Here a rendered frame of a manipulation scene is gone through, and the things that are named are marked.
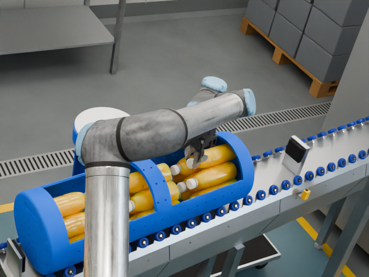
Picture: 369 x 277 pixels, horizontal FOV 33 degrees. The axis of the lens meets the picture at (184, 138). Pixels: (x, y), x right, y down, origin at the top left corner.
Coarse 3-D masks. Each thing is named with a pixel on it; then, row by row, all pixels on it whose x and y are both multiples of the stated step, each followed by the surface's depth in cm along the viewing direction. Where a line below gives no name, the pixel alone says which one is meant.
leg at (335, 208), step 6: (342, 198) 357; (336, 204) 361; (342, 204) 362; (330, 210) 366; (336, 210) 363; (330, 216) 367; (336, 216) 367; (324, 222) 373; (330, 222) 369; (324, 228) 374; (330, 228) 372; (318, 234) 379; (324, 234) 375; (318, 240) 380; (324, 240) 378; (318, 246) 383
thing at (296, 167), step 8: (296, 136) 281; (288, 144) 281; (296, 144) 277; (304, 144) 277; (288, 152) 282; (296, 152) 278; (304, 152) 276; (288, 160) 285; (296, 160) 279; (304, 160) 280; (288, 168) 287; (296, 168) 283
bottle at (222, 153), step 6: (222, 144) 247; (204, 150) 241; (210, 150) 241; (216, 150) 242; (222, 150) 243; (228, 150) 245; (210, 156) 239; (216, 156) 241; (222, 156) 243; (228, 156) 245; (234, 156) 247; (204, 162) 238; (210, 162) 239; (216, 162) 242; (222, 162) 244; (204, 168) 241
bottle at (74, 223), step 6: (72, 216) 206; (78, 216) 206; (84, 216) 207; (66, 222) 203; (72, 222) 204; (78, 222) 205; (84, 222) 206; (66, 228) 202; (72, 228) 203; (78, 228) 205; (84, 228) 206; (72, 234) 204; (78, 234) 206
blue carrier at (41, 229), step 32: (160, 160) 247; (32, 192) 201; (64, 192) 224; (160, 192) 217; (224, 192) 236; (32, 224) 201; (64, 224) 197; (160, 224) 222; (32, 256) 209; (64, 256) 199
